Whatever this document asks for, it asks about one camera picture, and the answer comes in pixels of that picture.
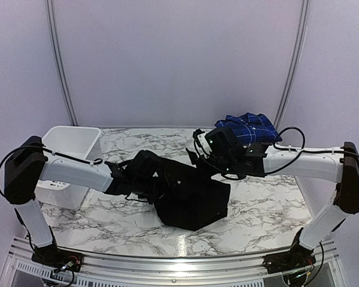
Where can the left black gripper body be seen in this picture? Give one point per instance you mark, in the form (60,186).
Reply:
(153,189)

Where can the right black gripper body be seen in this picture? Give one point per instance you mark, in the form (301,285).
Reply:
(211,171)

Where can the black long sleeve shirt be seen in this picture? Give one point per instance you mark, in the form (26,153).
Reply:
(202,200)

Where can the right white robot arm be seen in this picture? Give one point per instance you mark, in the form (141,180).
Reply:
(220,151)

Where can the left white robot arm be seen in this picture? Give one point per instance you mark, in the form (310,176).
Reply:
(31,162)

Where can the blue plaid folded shirt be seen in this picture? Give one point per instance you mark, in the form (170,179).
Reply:
(250,128)

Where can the white plastic laundry basket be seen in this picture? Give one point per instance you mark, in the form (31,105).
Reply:
(64,190)

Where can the aluminium table front rail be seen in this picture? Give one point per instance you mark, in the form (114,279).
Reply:
(120,270)

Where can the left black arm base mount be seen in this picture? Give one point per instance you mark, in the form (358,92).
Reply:
(57,258)

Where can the left aluminium wall profile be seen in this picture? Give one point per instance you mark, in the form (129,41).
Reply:
(58,59)

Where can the aluminium wall profile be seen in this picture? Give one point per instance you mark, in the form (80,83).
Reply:
(58,59)
(294,62)

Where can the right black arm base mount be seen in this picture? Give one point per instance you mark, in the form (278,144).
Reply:
(289,260)

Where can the right aluminium wall profile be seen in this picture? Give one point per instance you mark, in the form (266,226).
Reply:
(294,62)

